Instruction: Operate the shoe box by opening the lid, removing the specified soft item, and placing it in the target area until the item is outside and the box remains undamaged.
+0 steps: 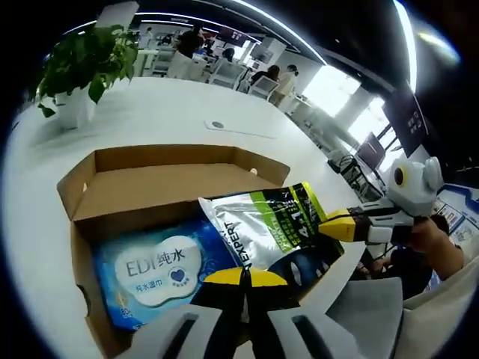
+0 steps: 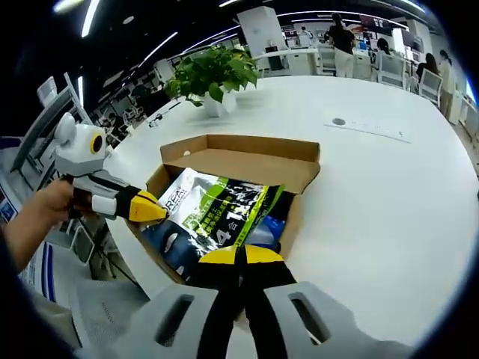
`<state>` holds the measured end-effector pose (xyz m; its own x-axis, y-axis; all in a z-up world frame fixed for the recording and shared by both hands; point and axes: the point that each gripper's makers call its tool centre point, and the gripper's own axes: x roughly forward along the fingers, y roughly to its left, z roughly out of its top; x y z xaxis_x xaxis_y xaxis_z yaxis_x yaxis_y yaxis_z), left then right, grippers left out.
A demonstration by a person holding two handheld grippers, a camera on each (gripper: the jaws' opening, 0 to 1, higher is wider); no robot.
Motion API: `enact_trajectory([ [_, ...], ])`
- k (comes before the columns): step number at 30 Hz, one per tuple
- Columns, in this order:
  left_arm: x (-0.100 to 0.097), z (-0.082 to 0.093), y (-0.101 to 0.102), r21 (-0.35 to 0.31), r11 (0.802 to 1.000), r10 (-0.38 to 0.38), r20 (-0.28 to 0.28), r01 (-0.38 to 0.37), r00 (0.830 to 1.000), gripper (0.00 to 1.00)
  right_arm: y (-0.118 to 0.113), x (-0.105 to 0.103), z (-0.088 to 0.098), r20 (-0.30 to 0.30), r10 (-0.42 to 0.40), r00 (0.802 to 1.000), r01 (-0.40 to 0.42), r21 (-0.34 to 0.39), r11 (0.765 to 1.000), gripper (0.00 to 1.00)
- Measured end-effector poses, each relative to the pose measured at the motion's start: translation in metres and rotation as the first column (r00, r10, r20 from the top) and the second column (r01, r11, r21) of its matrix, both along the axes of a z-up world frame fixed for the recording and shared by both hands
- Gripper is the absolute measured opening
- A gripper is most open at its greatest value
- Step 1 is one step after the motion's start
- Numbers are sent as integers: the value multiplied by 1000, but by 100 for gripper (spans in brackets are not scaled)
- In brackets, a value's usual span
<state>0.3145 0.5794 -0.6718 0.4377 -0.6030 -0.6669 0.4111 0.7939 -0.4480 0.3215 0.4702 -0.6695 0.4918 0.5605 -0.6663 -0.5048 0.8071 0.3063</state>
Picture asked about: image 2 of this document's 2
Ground dark blue packet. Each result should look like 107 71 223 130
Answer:
141 220 210 283

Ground grey metal shelf rack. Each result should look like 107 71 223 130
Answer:
9 73 94 188

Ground white office chair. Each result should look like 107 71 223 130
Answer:
418 69 445 106
377 58 408 90

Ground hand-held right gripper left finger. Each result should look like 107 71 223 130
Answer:
121 248 246 359

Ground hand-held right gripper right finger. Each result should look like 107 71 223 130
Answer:
241 245 392 359

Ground green black soft pouch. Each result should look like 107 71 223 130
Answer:
156 167 286 259

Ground long white ceiling light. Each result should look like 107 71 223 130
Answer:
132 31 180 63
278 10 409 29
80 0 103 38

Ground brown cardboard shoe box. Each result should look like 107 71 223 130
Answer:
125 133 322 334

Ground green plant in white pot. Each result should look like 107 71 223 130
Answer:
163 46 260 119

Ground white stacked containers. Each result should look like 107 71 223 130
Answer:
36 76 58 108

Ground thin black white tool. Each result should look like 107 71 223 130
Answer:
147 99 183 128

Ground white office desk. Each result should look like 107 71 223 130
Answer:
253 48 320 78

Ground blue white display board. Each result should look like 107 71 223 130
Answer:
0 134 57 304

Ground dark wall screen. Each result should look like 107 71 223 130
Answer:
358 13 392 31

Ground person's left hand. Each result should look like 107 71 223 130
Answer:
28 178 98 235

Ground white table cable strip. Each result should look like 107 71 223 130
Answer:
323 117 412 144

